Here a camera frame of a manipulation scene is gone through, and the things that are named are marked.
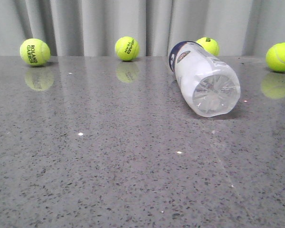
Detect Roland Garros tennis ball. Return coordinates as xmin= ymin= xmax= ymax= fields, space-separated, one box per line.
xmin=19 ymin=38 xmax=51 ymax=67

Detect Wilson tennis ball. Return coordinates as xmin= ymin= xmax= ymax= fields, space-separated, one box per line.
xmin=196 ymin=37 xmax=219 ymax=56

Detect white blue tennis ball can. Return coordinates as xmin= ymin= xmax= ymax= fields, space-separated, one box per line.
xmin=169 ymin=41 xmax=241 ymax=117

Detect plain yellow tennis ball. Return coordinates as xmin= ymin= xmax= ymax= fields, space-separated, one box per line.
xmin=266 ymin=42 xmax=285 ymax=72

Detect grey pleated curtain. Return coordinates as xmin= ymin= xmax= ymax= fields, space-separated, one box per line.
xmin=0 ymin=0 xmax=285 ymax=57

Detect Head Team tennis ball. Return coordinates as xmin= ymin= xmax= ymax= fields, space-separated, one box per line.
xmin=115 ymin=36 xmax=140 ymax=61

